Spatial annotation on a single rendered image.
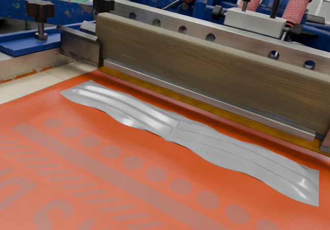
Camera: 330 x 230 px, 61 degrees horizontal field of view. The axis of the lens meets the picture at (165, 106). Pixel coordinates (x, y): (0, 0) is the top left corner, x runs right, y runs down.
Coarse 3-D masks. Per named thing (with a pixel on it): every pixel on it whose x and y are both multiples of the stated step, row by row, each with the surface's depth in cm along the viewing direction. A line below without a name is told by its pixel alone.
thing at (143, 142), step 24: (96, 72) 50; (24, 96) 39; (48, 96) 40; (144, 96) 45; (0, 120) 33; (24, 120) 34; (72, 120) 35; (96, 120) 36; (120, 144) 33; (144, 144) 33
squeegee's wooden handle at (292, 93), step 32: (96, 32) 45; (128, 32) 42; (160, 32) 40; (128, 64) 44; (160, 64) 42; (192, 64) 39; (224, 64) 37; (256, 64) 35; (288, 64) 35; (224, 96) 39; (256, 96) 37; (288, 96) 35; (320, 96) 33; (320, 128) 34
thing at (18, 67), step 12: (0, 60) 39; (12, 60) 41; (24, 60) 43; (36, 60) 45; (48, 60) 47; (60, 60) 50; (72, 60) 52; (0, 72) 40; (12, 72) 42; (24, 72) 44; (36, 72) 46
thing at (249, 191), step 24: (216, 120) 41; (168, 144) 34; (264, 144) 38; (288, 144) 39; (168, 168) 30; (192, 168) 31; (216, 168) 32; (312, 168) 35; (240, 192) 29; (264, 192) 29; (288, 216) 27; (312, 216) 27
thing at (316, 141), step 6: (102, 66) 48; (120, 72) 47; (150, 84) 45; (168, 90) 44; (186, 96) 43; (216, 108) 41; (234, 114) 40; (252, 120) 39; (264, 126) 39; (282, 132) 38; (300, 138) 37; (318, 144) 36
